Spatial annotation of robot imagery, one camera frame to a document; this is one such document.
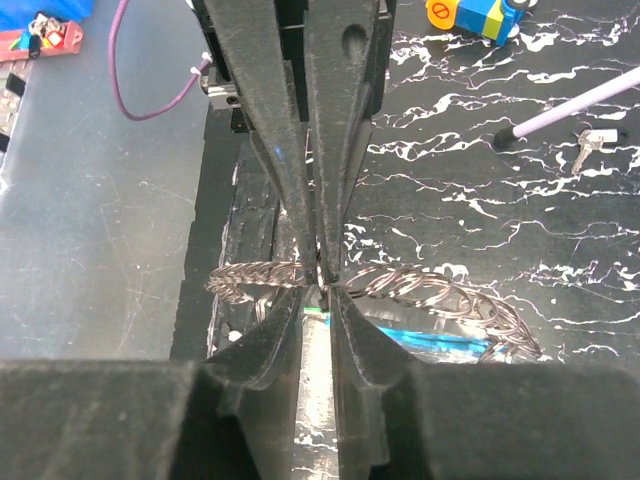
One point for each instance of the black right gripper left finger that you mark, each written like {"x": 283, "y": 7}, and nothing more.
{"x": 259, "y": 375}

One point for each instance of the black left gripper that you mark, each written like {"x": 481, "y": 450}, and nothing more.
{"x": 337, "y": 41}

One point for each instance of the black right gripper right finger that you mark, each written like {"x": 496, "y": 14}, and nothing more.
{"x": 384, "y": 403}

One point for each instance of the blue key cap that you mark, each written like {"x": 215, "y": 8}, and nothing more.
{"x": 435, "y": 342}

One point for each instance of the green capped key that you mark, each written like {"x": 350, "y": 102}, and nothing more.
{"x": 316, "y": 312}

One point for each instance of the yellow blue toy block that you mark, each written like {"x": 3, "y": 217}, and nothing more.
{"x": 497, "y": 20}

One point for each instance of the white perforated music stand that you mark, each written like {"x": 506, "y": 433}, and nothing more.
{"x": 507, "y": 136}

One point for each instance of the red tray with items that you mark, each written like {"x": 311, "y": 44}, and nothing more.
{"x": 44, "y": 36}

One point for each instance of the small silver key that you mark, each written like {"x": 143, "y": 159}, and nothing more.
{"x": 588, "y": 141}

